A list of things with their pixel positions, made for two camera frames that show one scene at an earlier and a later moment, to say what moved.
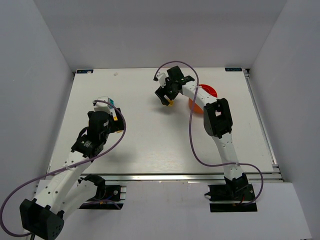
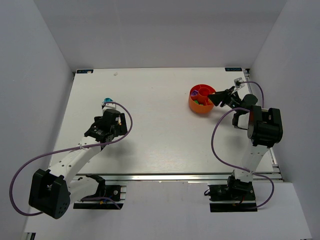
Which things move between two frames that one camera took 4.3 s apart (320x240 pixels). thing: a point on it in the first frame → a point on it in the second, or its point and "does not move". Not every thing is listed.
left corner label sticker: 85,71 does not move
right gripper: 165,90 → 230,97
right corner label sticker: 233,69 does not move
